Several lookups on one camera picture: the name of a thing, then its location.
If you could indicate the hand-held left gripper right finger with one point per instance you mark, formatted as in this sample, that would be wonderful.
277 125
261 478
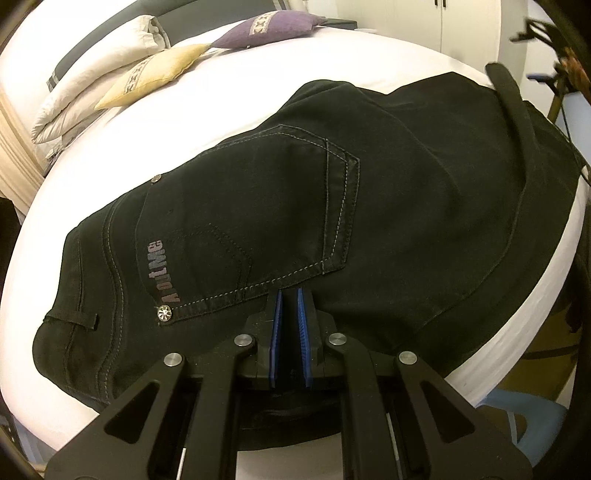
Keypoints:
304 341

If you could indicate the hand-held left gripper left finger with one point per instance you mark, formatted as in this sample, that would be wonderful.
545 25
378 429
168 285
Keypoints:
277 341

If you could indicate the black denim pants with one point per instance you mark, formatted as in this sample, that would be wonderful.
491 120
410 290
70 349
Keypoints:
392 184

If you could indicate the bed with white sheet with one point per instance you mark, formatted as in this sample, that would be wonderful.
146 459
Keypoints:
69 194

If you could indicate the yellow cushion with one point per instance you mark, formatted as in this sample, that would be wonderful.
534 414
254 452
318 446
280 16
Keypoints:
147 74

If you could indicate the purple cushion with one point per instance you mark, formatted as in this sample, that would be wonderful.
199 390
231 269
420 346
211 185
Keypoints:
272 32

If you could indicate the cream curtain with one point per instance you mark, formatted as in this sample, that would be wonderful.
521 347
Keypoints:
14 157

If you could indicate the dark grey nightstand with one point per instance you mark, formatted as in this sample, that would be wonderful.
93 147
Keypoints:
341 22

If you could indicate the folded cream duvet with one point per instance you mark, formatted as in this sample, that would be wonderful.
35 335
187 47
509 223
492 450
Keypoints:
92 69

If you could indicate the white wardrobe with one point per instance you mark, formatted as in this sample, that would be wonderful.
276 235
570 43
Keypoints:
461 27

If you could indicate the grey padded headboard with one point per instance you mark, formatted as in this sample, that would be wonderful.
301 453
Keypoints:
157 5

